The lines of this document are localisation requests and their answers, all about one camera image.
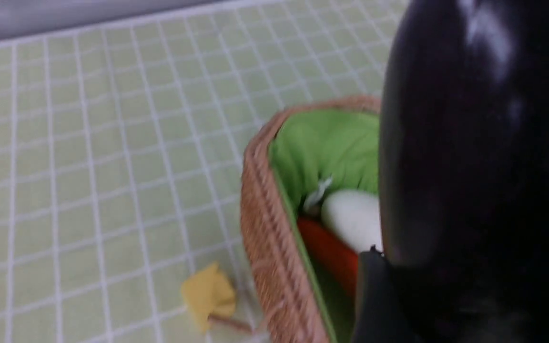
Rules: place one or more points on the green checkered tablecloth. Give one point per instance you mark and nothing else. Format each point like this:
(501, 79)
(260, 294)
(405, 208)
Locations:
(121, 153)

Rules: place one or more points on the yellow foam cube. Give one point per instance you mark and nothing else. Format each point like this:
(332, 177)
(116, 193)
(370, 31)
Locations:
(209, 291)

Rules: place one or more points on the woven wicker basket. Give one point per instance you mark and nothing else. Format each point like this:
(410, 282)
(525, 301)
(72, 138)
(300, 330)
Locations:
(300, 302)

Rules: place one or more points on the purple toy eggplant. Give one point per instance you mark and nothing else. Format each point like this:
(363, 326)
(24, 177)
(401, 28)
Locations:
(464, 169)

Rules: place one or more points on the white toy radish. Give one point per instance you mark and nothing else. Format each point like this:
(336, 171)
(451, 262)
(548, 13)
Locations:
(352, 215)

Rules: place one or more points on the orange toy carrot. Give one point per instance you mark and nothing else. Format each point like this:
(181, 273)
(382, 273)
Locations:
(339, 260)

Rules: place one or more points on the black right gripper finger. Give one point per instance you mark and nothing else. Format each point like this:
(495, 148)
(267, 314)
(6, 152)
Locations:
(379, 317)

